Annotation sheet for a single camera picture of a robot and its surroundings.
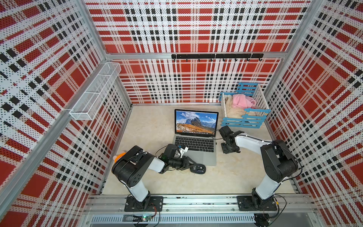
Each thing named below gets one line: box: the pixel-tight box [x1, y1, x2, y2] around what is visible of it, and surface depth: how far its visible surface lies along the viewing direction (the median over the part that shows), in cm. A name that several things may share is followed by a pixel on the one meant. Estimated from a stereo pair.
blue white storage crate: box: [218, 82, 271, 129], surface depth 107 cm
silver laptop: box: [172, 109, 219, 166], surface depth 98 cm
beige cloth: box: [224, 94, 257, 119], surface depth 109 cm
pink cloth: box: [232, 93, 257, 109], surface depth 107 cm
